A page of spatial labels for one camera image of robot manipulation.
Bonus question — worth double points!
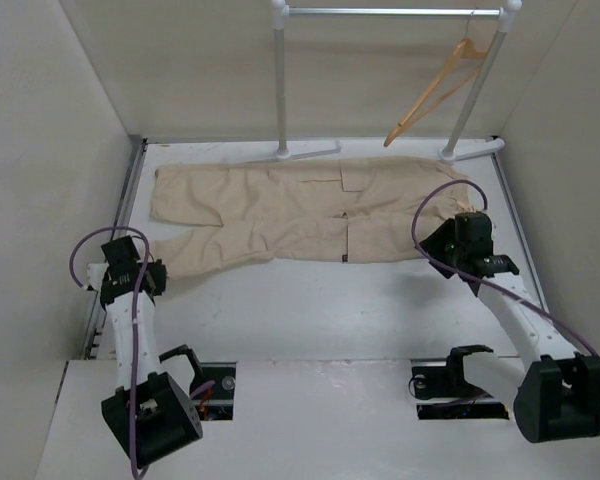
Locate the beige trousers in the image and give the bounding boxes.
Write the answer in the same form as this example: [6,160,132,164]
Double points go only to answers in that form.
[150,156,472,279]

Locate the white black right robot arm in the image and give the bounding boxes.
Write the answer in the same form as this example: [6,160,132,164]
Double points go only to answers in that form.
[416,213,600,443]

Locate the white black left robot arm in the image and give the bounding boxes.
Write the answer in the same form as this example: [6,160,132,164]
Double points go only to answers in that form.
[87,260,205,478]

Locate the wooden clothes hanger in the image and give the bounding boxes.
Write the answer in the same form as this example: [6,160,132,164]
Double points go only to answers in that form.
[383,8,487,148]

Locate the white metal clothes rack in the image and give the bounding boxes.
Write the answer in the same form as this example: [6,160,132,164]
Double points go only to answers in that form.
[221,0,523,166]

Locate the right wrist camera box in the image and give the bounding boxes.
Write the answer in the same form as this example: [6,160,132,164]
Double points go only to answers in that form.
[454,212,493,262]

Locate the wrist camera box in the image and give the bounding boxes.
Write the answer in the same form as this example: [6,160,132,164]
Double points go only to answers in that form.
[101,236,140,272]
[454,212,493,262]

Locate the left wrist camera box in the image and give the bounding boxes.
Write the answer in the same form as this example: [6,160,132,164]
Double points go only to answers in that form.
[101,236,140,272]

